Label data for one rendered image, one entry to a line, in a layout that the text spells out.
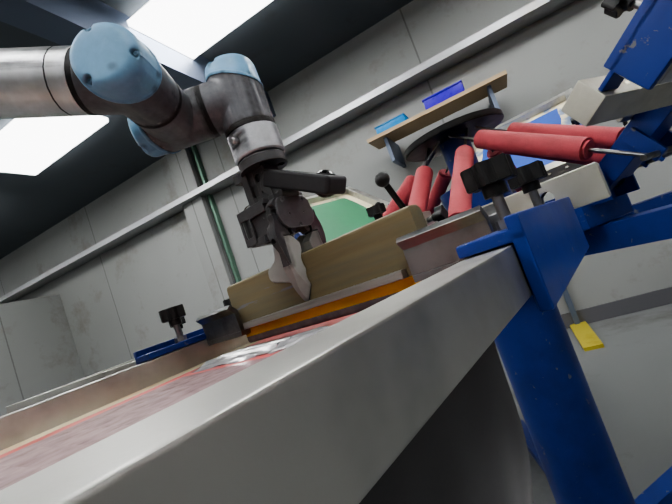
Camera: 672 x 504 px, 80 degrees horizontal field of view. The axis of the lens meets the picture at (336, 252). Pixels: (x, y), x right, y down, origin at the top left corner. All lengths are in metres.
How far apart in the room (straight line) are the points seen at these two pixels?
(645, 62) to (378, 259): 0.42
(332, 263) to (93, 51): 0.34
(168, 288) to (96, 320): 1.48
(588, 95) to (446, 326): 0.59
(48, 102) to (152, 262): 5.13
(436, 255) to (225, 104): 0.36
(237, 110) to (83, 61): 0.19
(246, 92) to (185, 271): 4.73
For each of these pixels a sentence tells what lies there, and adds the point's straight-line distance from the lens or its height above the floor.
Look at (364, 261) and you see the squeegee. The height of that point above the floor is 1.02.
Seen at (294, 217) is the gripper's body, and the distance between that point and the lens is 0.55.
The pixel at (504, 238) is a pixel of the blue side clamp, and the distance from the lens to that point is 0.30.
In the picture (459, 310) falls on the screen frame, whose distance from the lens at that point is 0.19.
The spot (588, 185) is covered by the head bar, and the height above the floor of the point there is 1.01.
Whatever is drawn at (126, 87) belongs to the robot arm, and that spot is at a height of 1.27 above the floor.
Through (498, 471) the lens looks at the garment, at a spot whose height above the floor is 0.83.
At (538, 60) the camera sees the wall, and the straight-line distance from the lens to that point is 3.99.
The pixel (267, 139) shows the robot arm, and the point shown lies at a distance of 0.58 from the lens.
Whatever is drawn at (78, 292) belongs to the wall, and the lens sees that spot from 6.87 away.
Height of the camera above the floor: 1.01
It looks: 4 degrees up
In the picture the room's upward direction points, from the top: 20 degrees counter-clockwise
